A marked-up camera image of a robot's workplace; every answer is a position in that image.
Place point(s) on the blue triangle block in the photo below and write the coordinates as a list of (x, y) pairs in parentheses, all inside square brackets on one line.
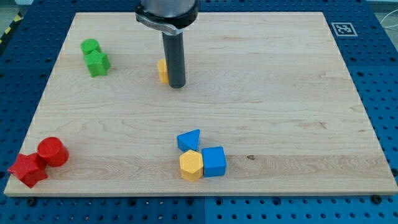
[(189, 141)]

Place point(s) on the yellow black hazard tape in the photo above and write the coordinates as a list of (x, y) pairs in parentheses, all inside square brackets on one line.
[(10, 30)]

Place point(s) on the yellow block behind rod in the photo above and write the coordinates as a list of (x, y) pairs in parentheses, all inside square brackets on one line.
[(162, 71)]

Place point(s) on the blue cube block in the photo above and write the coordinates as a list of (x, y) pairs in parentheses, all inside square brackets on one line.
[(214, 161)]

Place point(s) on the white fiducial marker tag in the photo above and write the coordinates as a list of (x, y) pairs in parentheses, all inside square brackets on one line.
[(344, 29)]

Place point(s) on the red star block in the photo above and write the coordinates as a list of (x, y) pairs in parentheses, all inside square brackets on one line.
[(29, 169)]

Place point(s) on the grey cylindrical pointer rod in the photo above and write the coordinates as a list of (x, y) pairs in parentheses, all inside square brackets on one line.
[(175, 59)]

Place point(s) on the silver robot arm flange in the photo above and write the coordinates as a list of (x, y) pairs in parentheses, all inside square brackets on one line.
[(168, 16)]

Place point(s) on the light wooden board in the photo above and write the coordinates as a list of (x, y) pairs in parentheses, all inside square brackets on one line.
[(271, 88)]

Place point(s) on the yellow hexagon block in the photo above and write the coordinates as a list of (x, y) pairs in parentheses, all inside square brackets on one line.
[(191, 165)]

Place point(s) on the green star block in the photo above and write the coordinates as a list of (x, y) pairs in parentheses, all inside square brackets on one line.
[(97, 63)]

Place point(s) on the red cylinder block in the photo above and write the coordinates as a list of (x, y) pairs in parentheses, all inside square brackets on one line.
[(53, 152)]

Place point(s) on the green cylinder block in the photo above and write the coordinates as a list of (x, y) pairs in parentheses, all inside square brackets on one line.
[(89, 45)]

